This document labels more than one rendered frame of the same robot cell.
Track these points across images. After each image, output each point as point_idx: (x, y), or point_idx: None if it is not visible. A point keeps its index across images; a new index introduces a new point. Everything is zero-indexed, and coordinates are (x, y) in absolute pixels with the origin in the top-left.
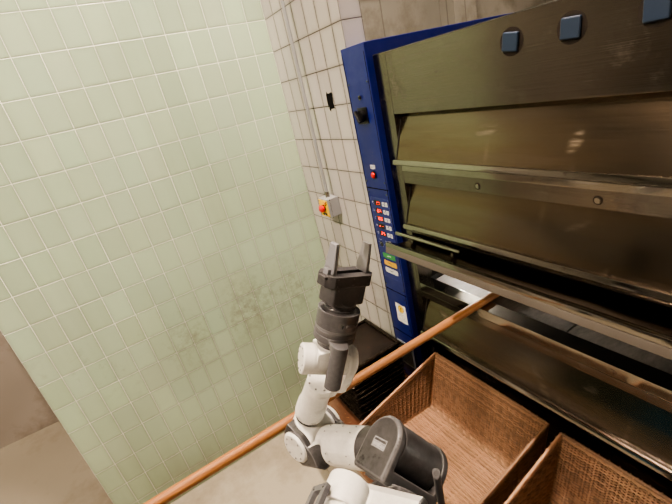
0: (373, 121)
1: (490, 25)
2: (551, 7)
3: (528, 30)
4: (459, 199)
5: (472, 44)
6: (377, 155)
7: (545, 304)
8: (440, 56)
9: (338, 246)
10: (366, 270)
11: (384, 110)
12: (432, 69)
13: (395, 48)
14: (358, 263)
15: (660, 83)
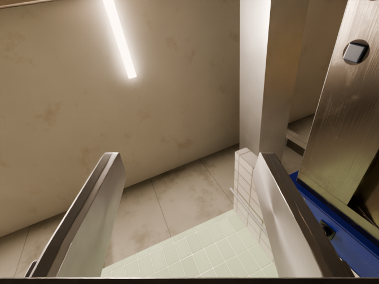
0: (336, 226)
1: (331, 70)
2: (350, 8)
3: (356, 32)
4: None
5: (335, 92)
6: (374, 262)
7: None
8: (327, 126)
9: (110, 155)
10: (321, 262)
11: (337, 211)
12: (333, 140)
13: (302, 160)
14: (282, 269)
15: None
